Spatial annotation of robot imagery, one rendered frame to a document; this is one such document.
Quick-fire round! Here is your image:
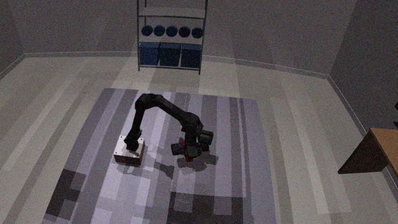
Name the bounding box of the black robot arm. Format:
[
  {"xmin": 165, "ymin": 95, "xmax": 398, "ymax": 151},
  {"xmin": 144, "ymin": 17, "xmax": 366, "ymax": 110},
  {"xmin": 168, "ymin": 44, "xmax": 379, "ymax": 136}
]
[{"xmin": 124, "ymin": 93, "xmax": 214, "ymax": 159}]

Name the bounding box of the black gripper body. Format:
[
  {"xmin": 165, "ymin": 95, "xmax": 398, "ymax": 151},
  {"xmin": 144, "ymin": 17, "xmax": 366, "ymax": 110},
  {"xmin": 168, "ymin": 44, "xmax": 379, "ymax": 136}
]
[{"xmin": 171, "ymin": 139, "xmax": 209, "ymax": 155}]

